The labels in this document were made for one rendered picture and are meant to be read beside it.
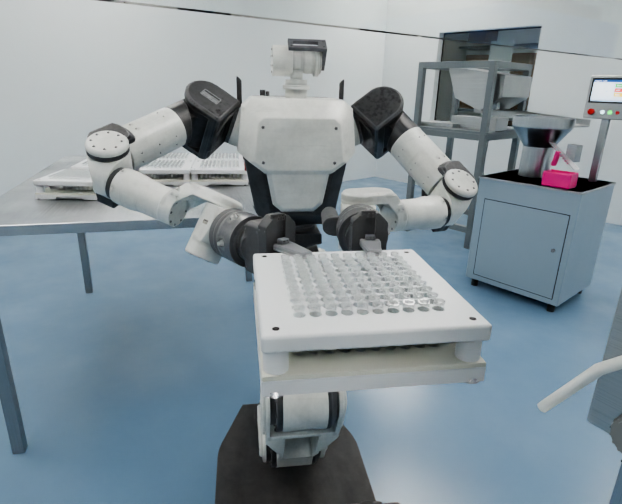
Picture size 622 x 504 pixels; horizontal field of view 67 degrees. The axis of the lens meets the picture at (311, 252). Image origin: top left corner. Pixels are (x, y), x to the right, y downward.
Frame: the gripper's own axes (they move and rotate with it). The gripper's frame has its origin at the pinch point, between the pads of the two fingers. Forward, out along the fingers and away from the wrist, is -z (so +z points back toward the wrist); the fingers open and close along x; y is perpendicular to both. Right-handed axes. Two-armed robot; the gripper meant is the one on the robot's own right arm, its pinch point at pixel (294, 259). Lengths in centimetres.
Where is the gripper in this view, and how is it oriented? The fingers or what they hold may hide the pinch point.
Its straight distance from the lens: 69.5
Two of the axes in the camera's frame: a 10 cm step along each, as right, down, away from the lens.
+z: -6.5, -2.5, 7.2
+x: -0.3, 9.5, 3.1
